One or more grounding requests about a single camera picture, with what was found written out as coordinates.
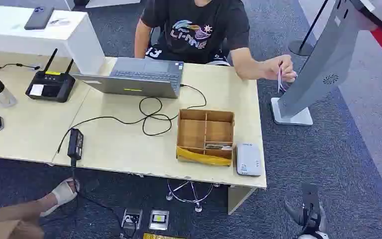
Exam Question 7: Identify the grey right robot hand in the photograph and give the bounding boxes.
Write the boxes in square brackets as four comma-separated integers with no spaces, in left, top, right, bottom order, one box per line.
[283,183,326,236]

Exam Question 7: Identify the person's left hand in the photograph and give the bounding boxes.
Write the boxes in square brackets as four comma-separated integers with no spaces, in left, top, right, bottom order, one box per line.
[259,54,297,83]

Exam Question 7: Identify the stack of white cards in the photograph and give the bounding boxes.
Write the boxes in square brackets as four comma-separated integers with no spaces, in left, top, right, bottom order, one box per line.
[277,60,288,94]

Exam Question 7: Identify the grey kiosk stand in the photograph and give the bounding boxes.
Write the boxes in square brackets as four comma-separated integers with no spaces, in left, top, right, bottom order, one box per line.
[270,0,382,127]

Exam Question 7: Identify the pale desk side panel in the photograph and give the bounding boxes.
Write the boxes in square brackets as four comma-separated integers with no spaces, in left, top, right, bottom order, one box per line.
[227,184,258,216]

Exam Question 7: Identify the white card reader device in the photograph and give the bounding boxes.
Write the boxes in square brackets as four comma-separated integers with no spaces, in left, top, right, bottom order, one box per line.
[235,142,263,177]

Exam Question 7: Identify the seated person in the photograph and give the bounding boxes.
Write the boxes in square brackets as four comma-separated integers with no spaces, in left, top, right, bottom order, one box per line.
[134,0,297,84]

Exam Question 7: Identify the card with printed face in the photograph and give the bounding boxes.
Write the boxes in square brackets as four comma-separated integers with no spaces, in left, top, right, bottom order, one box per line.
[205,143,233,151]

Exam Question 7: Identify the wooden compartment box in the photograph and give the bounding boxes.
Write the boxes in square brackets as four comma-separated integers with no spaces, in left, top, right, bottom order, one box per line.
[176,108,236,168]

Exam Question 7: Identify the chrome stool base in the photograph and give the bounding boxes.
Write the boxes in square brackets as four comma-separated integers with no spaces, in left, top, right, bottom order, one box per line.
[165,179,221,214]

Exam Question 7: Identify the grey open laptop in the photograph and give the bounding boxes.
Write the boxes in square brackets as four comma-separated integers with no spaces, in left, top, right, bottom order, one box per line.
[71,56,185,100]

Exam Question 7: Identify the yellow floor label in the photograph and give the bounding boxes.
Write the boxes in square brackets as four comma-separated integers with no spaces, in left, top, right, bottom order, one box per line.
[143,233,186,239]

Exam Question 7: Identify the floor socket steel cover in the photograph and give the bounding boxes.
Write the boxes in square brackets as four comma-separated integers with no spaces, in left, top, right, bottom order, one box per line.
[148,209,171,231]

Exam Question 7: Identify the floor socket with plug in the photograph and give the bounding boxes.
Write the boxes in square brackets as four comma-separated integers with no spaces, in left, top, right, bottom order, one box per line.
[120,208,144,231]

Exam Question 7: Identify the white desk riser shelf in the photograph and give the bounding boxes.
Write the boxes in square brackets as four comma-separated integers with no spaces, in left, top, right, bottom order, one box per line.
[0,4,106,76]

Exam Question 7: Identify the black power adapter brick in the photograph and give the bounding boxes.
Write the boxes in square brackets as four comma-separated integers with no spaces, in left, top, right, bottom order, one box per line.
[67,128,85,162]

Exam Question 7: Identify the black router with antennas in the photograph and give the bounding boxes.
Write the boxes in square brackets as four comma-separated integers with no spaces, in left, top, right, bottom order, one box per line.
[24,48,77,104]

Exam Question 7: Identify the dark grey smartphone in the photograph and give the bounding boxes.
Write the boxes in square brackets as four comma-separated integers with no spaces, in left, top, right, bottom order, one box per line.
[23,5,56,31]

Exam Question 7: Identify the person's leg with sandal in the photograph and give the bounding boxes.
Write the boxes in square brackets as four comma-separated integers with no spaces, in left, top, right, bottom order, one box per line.
[0,177,82,239]

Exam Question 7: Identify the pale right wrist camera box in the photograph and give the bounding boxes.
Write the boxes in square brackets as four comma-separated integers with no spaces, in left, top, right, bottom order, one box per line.
[297,231,330,239]

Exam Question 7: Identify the black stanchion post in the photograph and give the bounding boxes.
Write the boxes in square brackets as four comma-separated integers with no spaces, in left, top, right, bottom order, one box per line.
[287,0,330,57]

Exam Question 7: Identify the black laptop charger cable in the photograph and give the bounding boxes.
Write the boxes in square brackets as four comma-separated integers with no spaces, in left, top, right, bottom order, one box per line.
[56,84,208,156]

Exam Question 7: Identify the black mains cord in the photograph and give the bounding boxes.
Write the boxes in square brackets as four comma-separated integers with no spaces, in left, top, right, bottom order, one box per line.
[72,159,138,239]

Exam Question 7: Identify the thin black short cable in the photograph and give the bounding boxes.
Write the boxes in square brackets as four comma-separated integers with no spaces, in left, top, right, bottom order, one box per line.
[0,62,41,72]

